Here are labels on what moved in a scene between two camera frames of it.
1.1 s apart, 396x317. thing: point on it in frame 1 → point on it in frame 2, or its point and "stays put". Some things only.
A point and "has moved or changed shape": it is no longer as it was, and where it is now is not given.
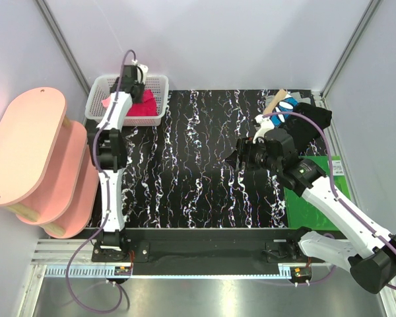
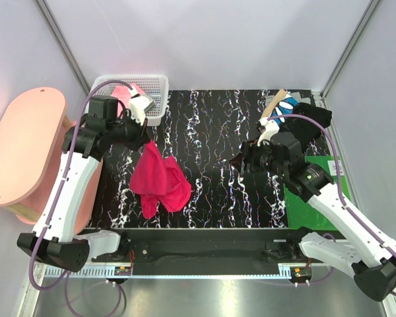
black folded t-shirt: (303, 130) stays put
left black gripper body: (140, 90) → (132, 132)
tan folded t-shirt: (278, 97) stays put
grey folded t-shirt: (300, 99) stays put
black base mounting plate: (253, 247) stays put
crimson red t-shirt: (146, 107) has moved or changed shape
